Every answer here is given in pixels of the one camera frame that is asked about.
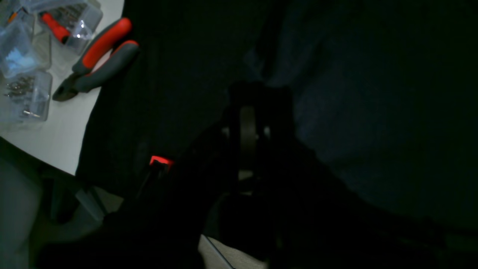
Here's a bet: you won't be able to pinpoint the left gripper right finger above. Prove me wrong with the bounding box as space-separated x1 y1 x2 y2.
239 106 336 232

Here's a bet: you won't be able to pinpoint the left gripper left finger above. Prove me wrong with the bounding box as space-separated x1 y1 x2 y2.
123 108 238 255

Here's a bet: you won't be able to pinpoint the dark navy t-shirt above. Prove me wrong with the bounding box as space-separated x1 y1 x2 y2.
246 0 477 229

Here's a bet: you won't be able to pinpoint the red black clamp far left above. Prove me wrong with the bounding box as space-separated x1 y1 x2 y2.
135 155 174 199

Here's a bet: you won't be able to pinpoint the black table cover cloth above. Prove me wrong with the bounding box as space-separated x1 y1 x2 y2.
37 0 478 269

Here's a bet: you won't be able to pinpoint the red grey pliers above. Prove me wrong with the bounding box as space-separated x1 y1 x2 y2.
52 18 139 102

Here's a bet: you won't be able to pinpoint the clear plastic parts box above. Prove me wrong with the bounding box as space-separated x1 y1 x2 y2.
0 0 103 122

